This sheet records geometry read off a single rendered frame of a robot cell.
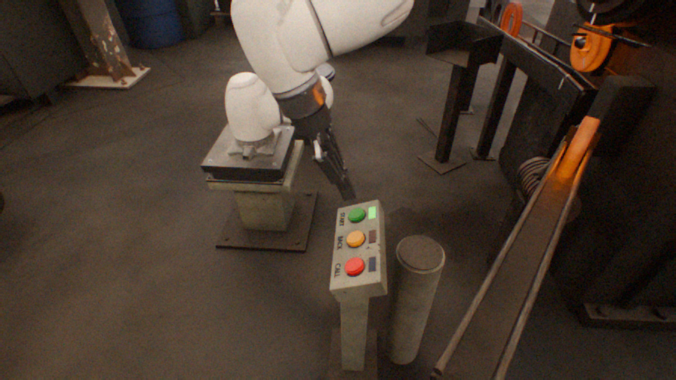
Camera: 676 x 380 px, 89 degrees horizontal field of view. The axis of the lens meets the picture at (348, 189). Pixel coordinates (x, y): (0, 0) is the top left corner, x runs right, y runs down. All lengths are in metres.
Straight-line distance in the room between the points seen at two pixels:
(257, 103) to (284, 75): 0.69
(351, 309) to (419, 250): 0.23
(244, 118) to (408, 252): 0.75
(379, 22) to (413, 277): 0.56
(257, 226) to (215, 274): 0.27
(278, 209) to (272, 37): 1.03
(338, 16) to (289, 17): 0.07
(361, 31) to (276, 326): 1.07
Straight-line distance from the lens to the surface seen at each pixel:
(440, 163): 2.05
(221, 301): 1.48
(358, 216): 0.82
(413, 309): 0.99
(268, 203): 1.50
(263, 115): 1.29
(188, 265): 1.63
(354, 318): 0.97
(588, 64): 1.40
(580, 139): 0.97
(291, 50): 0.58
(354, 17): 0.58
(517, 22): 2.01
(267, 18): 0.58
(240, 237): 1.63
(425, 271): 0.85
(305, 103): 0.62
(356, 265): 0.72
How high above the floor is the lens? 1.19
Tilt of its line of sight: 41 degrees down
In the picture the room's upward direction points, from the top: straight up
